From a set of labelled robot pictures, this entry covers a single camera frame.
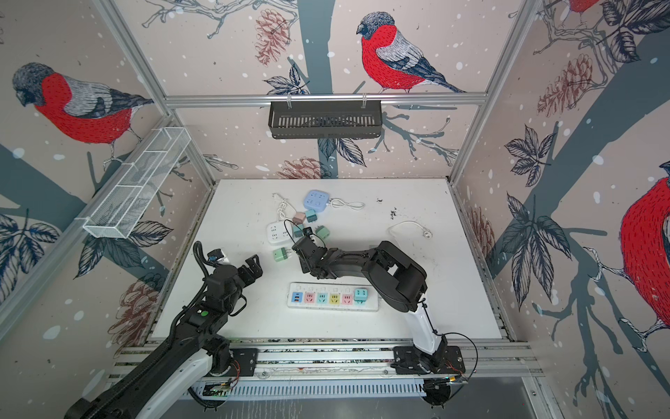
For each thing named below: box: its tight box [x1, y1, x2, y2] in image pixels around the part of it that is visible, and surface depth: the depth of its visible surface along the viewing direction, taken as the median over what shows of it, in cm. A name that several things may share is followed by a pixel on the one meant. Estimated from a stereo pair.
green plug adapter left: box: [273, 247, 289, 263], surface depth 97 cm
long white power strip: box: [286, 282, 380, 312], surface depth 85 cm
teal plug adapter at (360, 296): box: [353, 288, 369, 306], surface depth 82 cm
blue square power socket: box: [303, 190, 330, 213], surface depth 113 cm
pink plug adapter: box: [293, 212, 306, 225], surface depth 109 cm
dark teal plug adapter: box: [305, 208, 318, 223], surface depth 109 cm
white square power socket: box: [266, 220, 293, 246], surface depth 102 cm
